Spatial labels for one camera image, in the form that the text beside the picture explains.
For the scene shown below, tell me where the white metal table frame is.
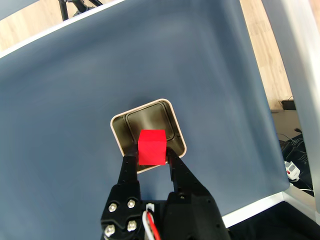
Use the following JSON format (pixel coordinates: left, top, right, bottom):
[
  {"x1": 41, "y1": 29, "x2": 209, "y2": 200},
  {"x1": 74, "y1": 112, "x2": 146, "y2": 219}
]
[{"x1": 0, "y1": 0, "x2": 320, "y2": 229}]

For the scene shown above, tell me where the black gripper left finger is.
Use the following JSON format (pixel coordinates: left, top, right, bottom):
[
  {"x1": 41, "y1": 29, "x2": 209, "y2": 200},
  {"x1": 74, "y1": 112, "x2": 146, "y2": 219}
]
[{"x1": 100, "y1": 149, "x2": 146, "y2": 240}]

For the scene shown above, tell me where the black floor cable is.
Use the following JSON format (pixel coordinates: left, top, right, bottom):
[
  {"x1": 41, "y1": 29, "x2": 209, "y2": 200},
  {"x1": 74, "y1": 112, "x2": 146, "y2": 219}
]
[{"x1": 277, "y1": 127, "x2": 314, "y2": 191}]

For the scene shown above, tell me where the black tripod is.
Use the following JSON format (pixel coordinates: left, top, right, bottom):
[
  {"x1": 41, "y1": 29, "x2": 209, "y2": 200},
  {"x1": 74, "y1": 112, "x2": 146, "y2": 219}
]
[{"x1": 57, "y1": 0, "x2": 104, "y2": 21}]

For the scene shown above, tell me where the square metal tin container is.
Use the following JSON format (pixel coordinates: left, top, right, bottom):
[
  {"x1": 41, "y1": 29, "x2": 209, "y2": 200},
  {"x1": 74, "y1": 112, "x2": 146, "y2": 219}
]
[{"x1": 110, "y1": 98, "x2": 188, "y2": 174}]

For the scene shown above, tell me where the white red gripper servo cable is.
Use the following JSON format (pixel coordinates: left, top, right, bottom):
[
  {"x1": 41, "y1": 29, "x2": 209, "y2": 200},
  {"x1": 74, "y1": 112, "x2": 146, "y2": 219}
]
[{"x1": 141, "y1": 203, "x2": 161, "y2": 240}]

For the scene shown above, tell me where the dark blue table mat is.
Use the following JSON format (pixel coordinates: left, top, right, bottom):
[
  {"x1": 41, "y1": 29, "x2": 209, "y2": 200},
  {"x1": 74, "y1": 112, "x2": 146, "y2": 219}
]
[{"x1": 0, "y1": 0, "x2": 291, "y2": 240}]

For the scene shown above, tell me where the white power strip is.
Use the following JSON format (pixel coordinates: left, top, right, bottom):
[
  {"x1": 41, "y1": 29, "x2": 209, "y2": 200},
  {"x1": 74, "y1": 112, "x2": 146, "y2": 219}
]
[{"x1": 284, "y1": 160, "x2": 301, "y2": 181}]

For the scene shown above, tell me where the small black box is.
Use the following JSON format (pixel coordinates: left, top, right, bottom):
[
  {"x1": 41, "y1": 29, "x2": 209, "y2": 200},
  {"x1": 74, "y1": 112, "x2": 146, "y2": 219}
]
[{"x1": 278, "y1": 99, "x2": 297, "y2": 111}]

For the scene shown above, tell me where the red cube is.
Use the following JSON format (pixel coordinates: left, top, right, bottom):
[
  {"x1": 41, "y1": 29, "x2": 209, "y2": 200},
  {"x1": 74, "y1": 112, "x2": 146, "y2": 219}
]
[{"x1": 137, "y1": 129, "x2": 168, "y2": 166}]

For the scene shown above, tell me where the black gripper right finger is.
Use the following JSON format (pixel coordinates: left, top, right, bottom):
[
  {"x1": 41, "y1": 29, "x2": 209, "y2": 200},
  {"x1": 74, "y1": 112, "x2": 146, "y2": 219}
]
[{"x1": 162, "y1": 149, "x2": 231, "y2": 240}]

